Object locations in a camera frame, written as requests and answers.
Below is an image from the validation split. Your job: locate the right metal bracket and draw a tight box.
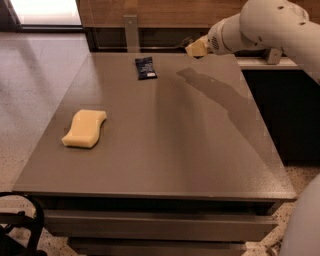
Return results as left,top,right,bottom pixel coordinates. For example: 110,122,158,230
264,48,282,65

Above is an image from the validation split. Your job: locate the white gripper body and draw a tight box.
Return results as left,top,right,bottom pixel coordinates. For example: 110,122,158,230
207,14,249,55

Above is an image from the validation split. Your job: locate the grey drawer cabinet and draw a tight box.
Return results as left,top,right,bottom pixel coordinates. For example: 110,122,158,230
14,54,296,256

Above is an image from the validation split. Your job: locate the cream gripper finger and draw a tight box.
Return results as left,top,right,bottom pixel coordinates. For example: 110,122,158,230
185,36,210,58

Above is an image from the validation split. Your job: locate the black chair frame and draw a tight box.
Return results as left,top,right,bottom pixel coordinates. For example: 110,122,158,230
0,192,48,256

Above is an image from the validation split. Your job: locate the left metal bracket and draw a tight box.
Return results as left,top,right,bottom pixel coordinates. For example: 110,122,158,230
123,15,140,53

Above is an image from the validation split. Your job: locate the blue rxbar blueberry wrapper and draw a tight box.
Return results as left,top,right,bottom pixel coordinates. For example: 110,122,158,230
135,57,157,80

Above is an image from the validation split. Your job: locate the yellow sponge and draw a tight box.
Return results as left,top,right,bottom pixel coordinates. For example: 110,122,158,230
61,110,107,148

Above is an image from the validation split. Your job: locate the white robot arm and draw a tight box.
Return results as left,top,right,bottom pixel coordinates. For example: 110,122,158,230
186,0,320,256

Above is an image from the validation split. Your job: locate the metal bracket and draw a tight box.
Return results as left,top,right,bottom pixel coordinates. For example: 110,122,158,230
123,15,140,53
264,48,282,65

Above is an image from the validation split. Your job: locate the black rxbar chocolate wrapper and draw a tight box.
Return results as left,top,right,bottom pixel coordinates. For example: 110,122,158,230
180,37,194,48

